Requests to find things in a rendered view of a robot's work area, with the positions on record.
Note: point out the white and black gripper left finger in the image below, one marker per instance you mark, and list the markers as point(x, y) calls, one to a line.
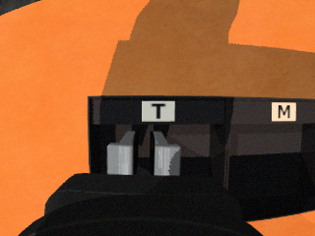
point(122, 157)

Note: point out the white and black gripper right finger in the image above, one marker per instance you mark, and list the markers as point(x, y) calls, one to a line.
point(164, 158)

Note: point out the black rack of bins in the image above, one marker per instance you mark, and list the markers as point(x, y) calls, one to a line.
point(269, 155)

